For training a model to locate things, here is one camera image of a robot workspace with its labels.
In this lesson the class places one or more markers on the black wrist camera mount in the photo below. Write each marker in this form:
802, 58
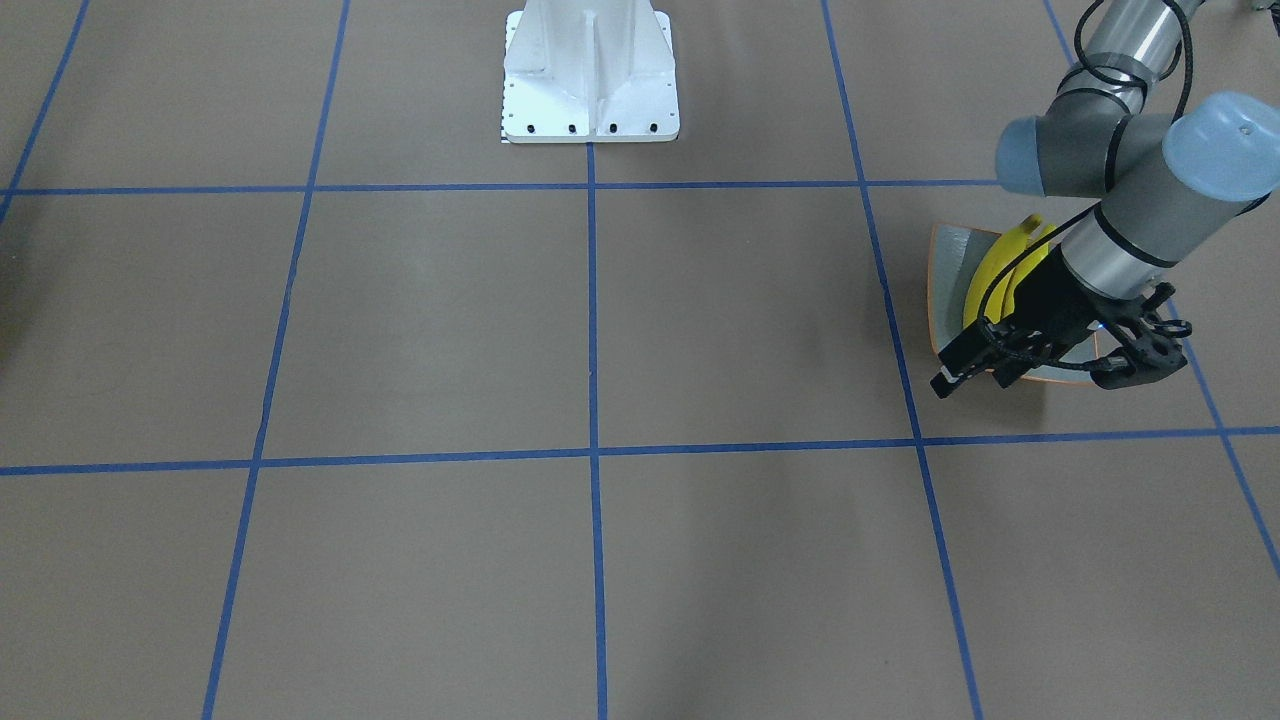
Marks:
1149, 344

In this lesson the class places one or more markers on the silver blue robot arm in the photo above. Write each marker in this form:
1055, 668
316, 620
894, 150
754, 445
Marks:
1161, 177

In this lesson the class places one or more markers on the grey square plate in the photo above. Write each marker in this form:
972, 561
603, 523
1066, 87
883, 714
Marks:
956, 252

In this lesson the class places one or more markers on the yellow banana curved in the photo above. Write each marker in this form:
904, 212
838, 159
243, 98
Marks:
1029, 232

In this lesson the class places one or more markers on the white pedestal column base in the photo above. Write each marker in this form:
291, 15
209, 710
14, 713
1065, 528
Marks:
589, 72

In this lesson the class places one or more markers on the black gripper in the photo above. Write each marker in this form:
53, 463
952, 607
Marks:
1052, 298

